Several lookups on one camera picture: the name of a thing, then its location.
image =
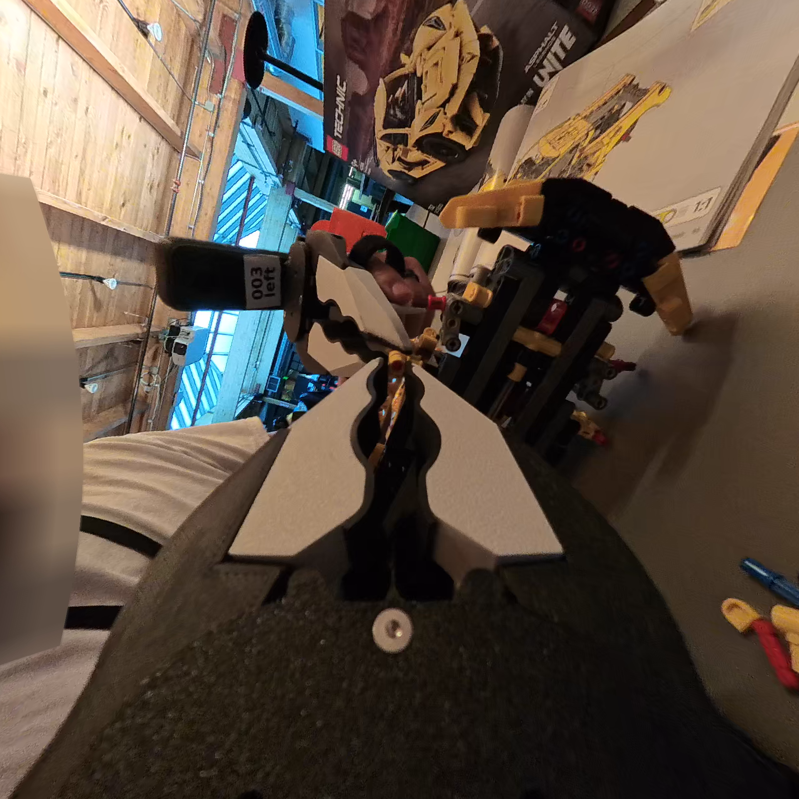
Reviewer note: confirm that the green box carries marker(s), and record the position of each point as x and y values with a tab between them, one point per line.
412	240

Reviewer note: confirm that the dark toy set box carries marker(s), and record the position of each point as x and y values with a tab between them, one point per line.
437	93

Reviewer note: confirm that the open instruction booklet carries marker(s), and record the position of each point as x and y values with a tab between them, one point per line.
655	156

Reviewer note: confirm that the yellow brick car model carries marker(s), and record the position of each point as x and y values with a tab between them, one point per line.
562	293

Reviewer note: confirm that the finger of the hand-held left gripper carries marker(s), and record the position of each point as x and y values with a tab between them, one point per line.
337	353
356	293

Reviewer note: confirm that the red box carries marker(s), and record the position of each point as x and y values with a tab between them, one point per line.
343	228

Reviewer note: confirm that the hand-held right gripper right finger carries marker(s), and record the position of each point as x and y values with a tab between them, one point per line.
493	499

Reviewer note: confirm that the grey desk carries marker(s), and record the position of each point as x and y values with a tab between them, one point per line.
718	437

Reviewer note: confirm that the black pedestal table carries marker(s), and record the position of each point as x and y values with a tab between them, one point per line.
256	50

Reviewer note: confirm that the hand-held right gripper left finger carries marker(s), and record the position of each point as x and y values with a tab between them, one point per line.
299	499

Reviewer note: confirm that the large pile of brick pins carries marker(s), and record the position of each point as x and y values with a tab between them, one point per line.
771	643

